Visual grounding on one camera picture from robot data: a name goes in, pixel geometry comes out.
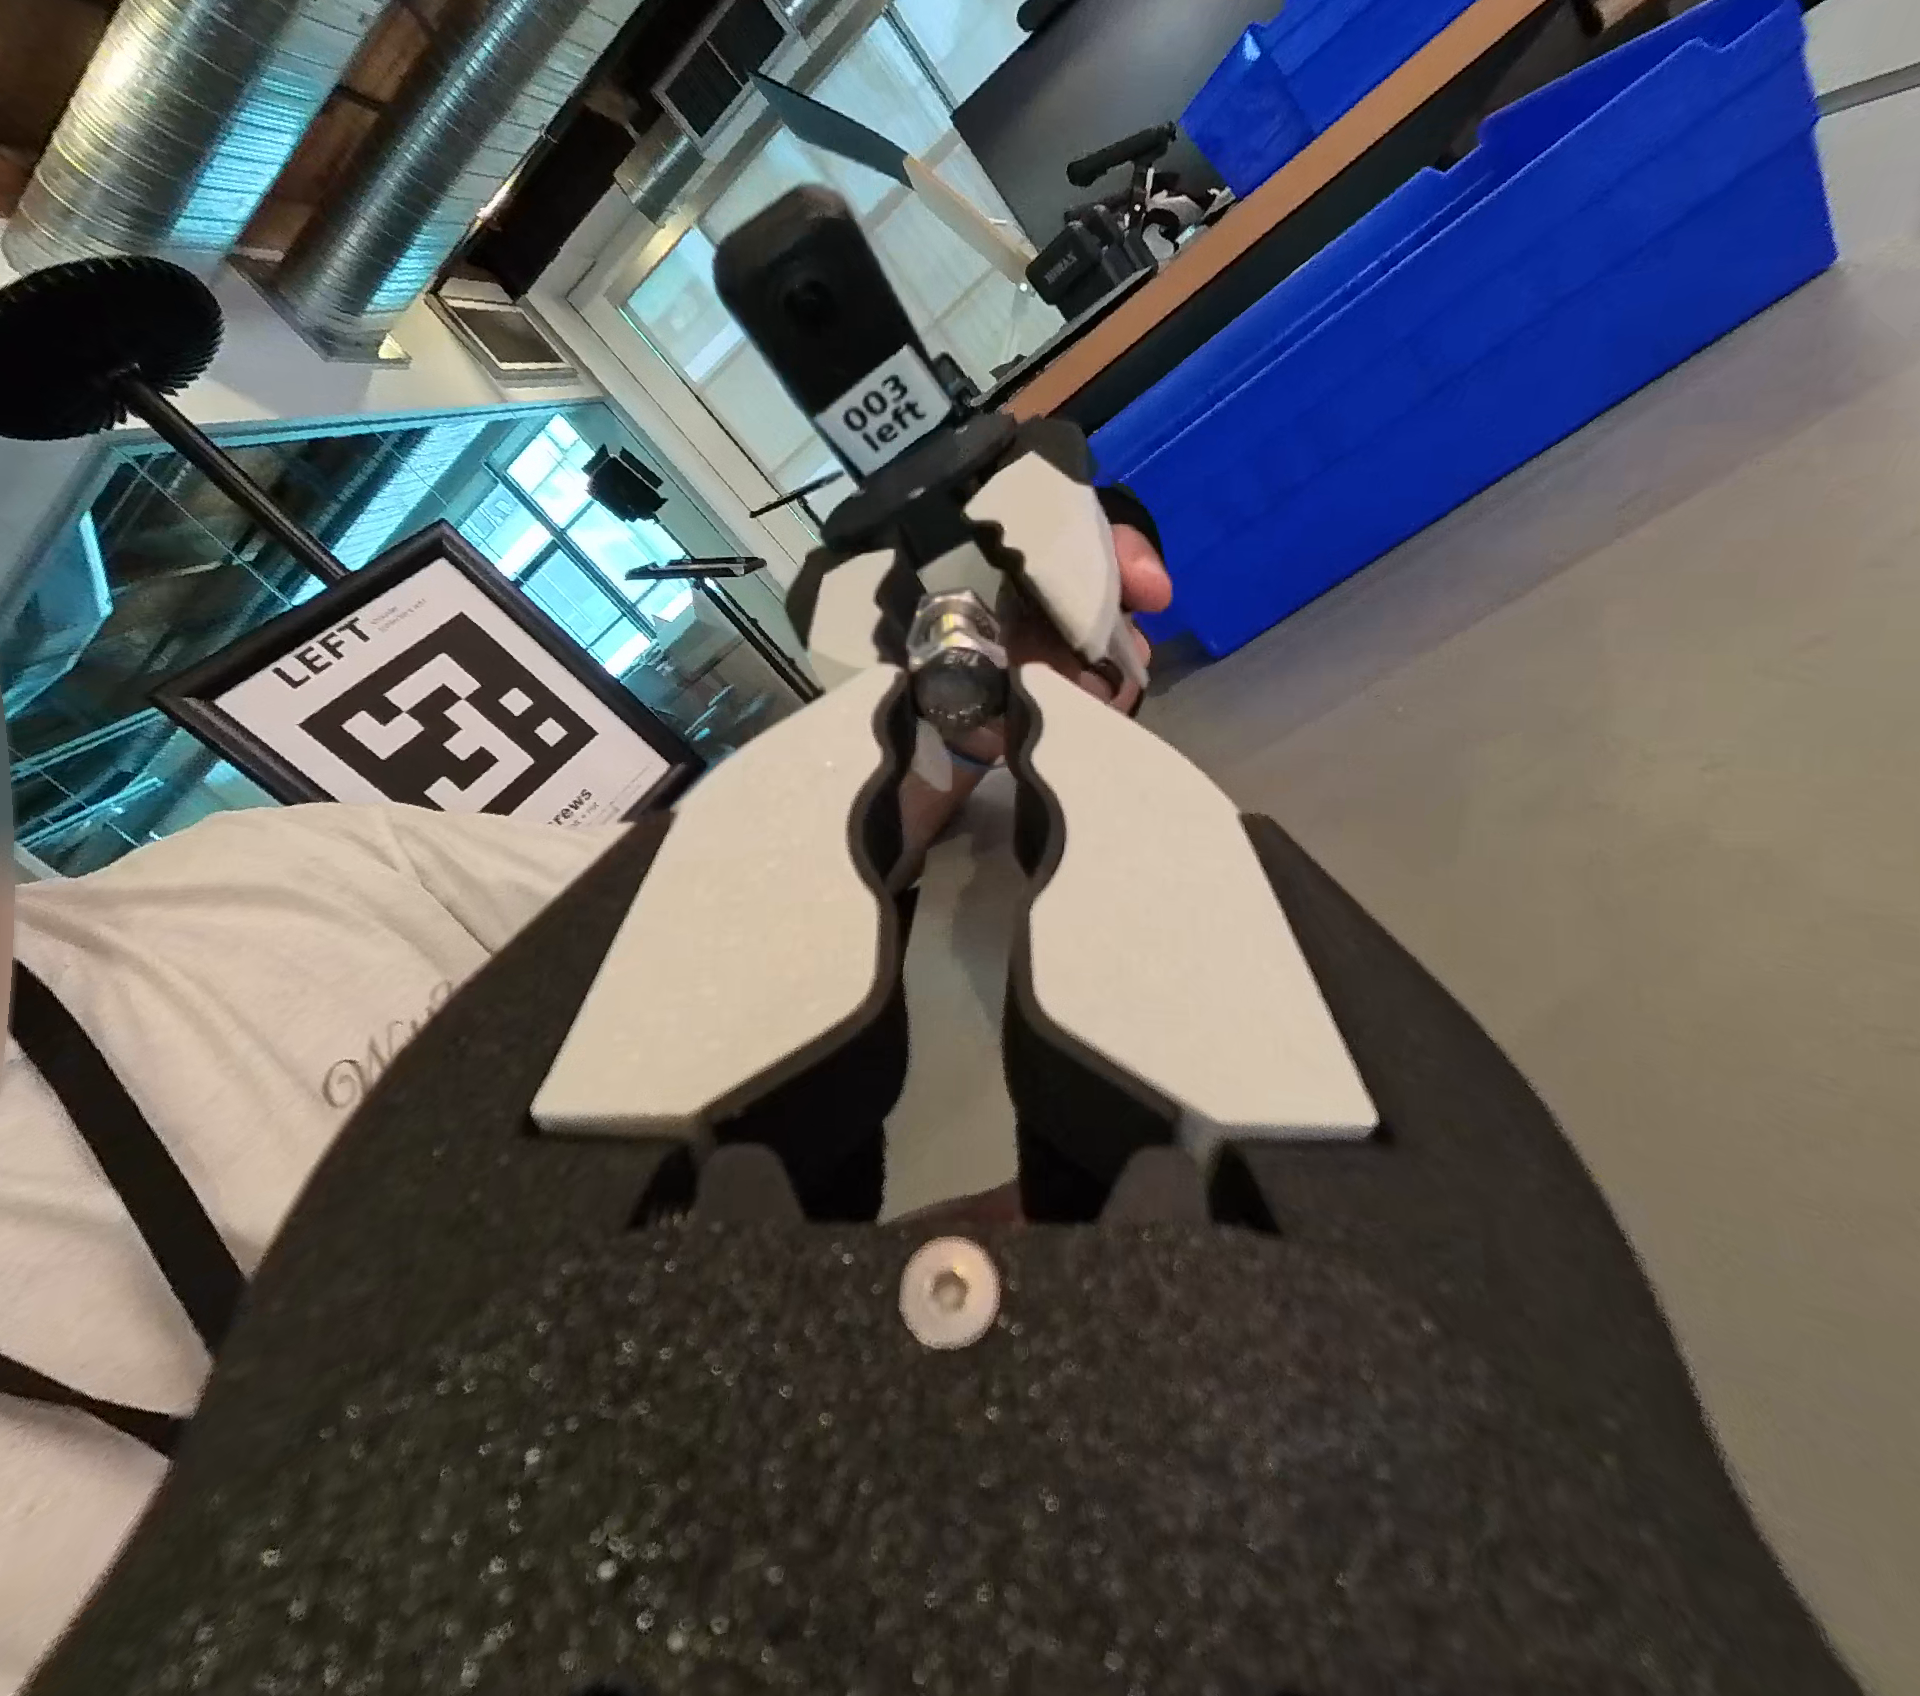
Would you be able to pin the blue wristband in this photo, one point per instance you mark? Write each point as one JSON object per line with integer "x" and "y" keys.
{"x": 972, "y": 762}

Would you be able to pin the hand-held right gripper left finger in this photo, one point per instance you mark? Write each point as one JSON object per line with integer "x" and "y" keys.
{"x": 720, "y": 947}

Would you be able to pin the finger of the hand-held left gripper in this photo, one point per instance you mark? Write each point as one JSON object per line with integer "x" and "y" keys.
{"x": 843, "y": 616}
{"x": 1065, "y": 540}

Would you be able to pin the silver ventilation duct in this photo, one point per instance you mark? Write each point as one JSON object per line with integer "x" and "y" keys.
{"x": 480, "y": 60}
{"x": 194, "y": 30}

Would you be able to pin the person's left hand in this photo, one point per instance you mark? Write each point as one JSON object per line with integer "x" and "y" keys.
{"x": 1142, "y": 595}

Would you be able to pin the black boom stand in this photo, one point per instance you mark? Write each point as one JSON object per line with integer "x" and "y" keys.
{"x": 105, "y": 346}

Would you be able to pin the blue plastic bin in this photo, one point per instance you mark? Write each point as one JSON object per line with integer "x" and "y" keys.
{"x": 1501, "y": 346}

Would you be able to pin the steel hex bolt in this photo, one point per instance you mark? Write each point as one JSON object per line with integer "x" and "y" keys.
{"x": 948, "y": 624}

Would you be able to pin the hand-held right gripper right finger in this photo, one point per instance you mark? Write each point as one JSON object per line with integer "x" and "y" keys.
{"x": 1200, "y": 960}

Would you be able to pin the large black screen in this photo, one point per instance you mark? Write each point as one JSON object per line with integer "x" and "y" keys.
{"x": 1171, "y": 30}

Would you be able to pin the long wooden table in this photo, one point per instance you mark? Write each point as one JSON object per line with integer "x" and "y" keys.
{"x": 1350, "y": 151}

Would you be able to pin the framed marker sign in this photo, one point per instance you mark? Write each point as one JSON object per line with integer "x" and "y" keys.
{"x": 451, "y": 720}

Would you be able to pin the person in white shirt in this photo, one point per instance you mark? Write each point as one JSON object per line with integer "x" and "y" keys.
{"x": 224, "y": 947}

